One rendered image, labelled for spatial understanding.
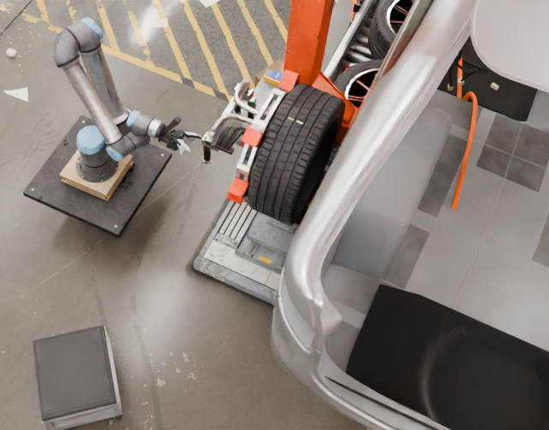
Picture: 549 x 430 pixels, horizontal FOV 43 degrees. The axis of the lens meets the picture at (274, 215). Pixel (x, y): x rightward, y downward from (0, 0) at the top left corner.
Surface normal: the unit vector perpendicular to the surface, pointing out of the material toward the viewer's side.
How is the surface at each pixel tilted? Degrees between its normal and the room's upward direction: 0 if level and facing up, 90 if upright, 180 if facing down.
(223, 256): 0
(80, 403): 0
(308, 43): 90
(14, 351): 0
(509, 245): 20
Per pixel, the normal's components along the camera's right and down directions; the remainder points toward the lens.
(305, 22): -0.42, 0.77
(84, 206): 0.07, -0.49
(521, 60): -0.28, -0.08
